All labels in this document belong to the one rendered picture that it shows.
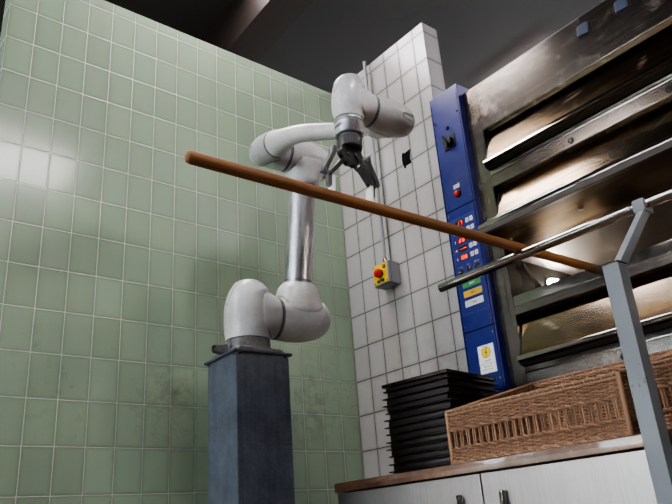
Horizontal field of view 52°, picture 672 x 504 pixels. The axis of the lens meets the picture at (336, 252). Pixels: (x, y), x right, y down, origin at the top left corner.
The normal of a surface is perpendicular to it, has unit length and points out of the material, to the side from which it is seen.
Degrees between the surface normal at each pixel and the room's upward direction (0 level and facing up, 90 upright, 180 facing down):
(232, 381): 90
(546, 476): 90
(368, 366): 90
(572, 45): 90
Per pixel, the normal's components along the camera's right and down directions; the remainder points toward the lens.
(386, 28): 0.07, 0.92
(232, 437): -0.80, -0.17
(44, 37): 0.62, -0.34
